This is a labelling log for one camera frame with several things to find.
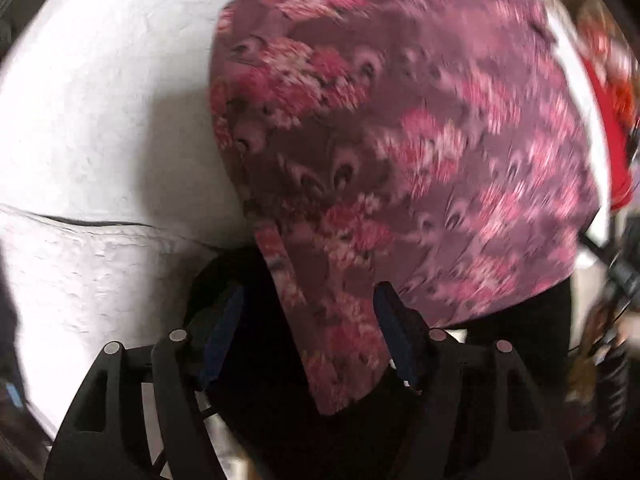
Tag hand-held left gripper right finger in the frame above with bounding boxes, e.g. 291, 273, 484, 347
374, 281, 572, 480

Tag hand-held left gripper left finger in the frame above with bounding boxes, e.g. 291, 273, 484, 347
44, 282, 246, 480

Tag pink floral cloth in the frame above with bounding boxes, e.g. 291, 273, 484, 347
209, 0, 601, 416

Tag person's black pants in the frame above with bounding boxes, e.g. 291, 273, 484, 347
187, 252, 573, 480

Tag white quilted bedspread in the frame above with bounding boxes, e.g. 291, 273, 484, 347
0, 0, 613, 441

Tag plain red cloth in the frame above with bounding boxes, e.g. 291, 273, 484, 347
580, 20, 638, 211

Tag black cabled device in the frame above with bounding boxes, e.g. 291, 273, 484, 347
580, 230, 640, 311

